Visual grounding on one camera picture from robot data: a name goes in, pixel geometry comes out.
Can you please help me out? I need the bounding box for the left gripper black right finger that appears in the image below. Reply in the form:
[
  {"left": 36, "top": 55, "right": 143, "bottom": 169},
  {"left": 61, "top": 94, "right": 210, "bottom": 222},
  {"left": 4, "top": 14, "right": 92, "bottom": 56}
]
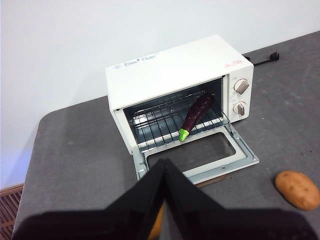
[{"left": 164, "top": 158, "right": 320, "bottom": 240}]

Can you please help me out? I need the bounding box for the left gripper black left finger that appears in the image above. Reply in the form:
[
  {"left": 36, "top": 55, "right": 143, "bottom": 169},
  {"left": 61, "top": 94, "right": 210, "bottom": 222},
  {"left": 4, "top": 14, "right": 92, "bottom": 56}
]
[{"left": 12, "top": 158, "right": 166, "bottom": 240}]

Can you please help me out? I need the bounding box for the glass oven door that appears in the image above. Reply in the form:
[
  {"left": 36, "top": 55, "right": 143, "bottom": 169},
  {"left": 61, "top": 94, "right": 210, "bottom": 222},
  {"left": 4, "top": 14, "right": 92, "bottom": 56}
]
[{"left": 131, "top": 123, "right": 261, "bottom": 186}]

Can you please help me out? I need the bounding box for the purple eggplant with green stem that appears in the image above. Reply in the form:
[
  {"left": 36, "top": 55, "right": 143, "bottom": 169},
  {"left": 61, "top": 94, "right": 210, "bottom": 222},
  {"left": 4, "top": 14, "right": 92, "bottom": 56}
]
[{"left": 179, "top": 91, "right": 215, "bottom": 143}]

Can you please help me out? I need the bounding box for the beige oven knob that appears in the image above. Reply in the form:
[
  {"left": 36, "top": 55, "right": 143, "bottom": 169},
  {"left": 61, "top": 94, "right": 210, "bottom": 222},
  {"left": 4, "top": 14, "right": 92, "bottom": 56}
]
[
  {"left": 233, "top": 78, "right": 251, "bottom": 96},
  {"left": 232, "top": 101, "right": 247, "bottom": 117}
]

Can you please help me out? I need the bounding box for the white toaster oven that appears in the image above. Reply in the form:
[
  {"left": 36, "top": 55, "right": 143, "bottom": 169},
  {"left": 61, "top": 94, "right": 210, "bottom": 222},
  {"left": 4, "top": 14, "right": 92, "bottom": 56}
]
[{"left": 104, "top": 34, "right": 255, "bottom": 156}]

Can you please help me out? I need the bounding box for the brown potato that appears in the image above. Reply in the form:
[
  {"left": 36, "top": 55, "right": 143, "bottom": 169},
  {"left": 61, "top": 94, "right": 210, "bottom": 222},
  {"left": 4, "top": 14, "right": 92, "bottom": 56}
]
[{"left": 274, "top": 170, "right": 320, "bottom": 211}]

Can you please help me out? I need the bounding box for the brown slatted floor grate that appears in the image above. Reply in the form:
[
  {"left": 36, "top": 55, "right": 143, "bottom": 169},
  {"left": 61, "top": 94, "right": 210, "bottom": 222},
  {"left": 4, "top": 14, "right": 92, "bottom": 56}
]
[{"left": 0, "top": 183, "right": 25, "bottom": 237}]

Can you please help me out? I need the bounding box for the metal wire oven rack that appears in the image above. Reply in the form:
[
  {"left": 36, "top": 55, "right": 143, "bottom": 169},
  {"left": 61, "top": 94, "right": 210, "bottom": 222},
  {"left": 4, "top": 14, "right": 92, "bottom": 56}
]
[{"left": 124, "top": 89, "right": 232, "bottom": 151}]

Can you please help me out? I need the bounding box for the black power cable with plug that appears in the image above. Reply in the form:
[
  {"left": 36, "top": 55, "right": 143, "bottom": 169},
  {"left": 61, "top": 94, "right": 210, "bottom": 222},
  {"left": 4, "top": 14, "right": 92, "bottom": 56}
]
[{"left": 243, "top": 49, "right": 281, "bottom": 67}]

